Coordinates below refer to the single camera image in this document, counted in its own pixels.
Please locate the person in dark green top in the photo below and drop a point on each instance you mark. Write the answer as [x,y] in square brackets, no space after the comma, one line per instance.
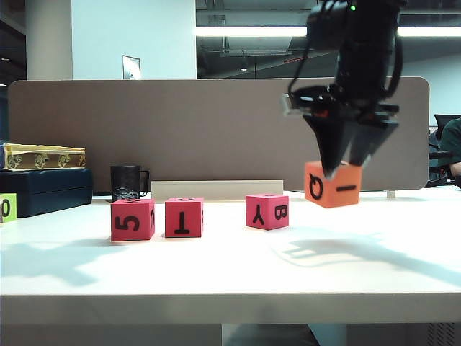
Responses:
[452,140]

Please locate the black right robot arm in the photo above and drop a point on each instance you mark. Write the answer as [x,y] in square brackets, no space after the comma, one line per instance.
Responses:
[367,43]

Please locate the green foam block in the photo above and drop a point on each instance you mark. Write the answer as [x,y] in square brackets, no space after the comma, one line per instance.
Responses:
[9,209]

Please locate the orange foam block letter Q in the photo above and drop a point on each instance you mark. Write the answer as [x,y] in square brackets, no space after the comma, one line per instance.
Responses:
[342,191]

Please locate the white ceiling light strip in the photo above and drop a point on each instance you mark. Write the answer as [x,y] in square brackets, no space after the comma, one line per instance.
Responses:
[252,31]

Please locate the yellow patterned box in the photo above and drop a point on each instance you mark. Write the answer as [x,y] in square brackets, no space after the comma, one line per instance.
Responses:
[43,158]

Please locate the dark blue case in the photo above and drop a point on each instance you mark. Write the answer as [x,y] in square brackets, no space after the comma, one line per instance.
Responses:
[47,191]

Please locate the black mug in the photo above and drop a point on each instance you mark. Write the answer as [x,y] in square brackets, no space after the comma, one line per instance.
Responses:
[124,182]

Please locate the pink foam block digit 5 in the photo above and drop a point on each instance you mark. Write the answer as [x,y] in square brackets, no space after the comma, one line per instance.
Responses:
[126,223]

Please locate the framed wall sign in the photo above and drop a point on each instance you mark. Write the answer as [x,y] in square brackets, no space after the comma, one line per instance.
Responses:
[130,67]

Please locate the white divider foot bracket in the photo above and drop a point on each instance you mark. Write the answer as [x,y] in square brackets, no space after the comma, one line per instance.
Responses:
[390,194]

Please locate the pink foam block letter T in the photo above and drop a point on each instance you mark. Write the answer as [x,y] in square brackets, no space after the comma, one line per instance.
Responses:
[182,220]

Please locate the brown desk divider panel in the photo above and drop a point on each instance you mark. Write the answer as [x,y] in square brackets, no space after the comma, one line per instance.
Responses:
[216,137]

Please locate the pink foam block letter Y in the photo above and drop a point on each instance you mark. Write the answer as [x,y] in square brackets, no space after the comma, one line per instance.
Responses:
[264,214]

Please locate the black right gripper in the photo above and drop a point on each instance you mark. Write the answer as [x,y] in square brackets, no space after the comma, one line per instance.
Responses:
[342,104]

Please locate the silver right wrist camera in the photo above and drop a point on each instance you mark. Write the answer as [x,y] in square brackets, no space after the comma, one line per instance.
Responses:
[288,104]

